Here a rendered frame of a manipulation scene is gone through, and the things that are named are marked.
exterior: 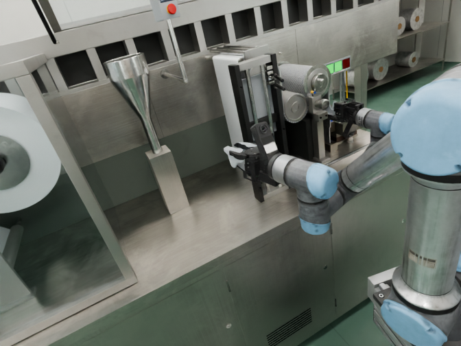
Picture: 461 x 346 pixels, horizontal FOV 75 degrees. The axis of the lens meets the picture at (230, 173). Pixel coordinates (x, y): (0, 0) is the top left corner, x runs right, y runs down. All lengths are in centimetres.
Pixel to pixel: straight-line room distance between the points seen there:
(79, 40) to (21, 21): 237
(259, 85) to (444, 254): 75
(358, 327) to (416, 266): 129
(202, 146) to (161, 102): 30
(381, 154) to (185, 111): 97
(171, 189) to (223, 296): 46
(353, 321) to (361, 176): 127
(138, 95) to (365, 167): 77
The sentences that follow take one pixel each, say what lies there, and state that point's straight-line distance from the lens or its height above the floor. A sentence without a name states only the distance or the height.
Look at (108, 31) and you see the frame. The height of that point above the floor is 162.
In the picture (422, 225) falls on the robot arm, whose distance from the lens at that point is 59.
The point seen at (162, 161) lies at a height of 114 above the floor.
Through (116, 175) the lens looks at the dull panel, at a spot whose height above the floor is 105.
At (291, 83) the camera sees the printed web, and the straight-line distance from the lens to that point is 142.
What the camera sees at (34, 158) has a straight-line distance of 87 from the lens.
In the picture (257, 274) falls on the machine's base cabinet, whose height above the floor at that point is 69.
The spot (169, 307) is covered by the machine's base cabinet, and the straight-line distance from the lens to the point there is 114.
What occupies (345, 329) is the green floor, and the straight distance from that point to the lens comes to 191.
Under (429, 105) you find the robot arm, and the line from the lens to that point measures 47.
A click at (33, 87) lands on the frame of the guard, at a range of 82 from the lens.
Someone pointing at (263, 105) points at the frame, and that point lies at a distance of 112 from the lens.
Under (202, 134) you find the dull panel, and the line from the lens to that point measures 151.
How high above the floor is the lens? 161
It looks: 29 degrees down
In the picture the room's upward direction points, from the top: 14 degrees counter-clockwise
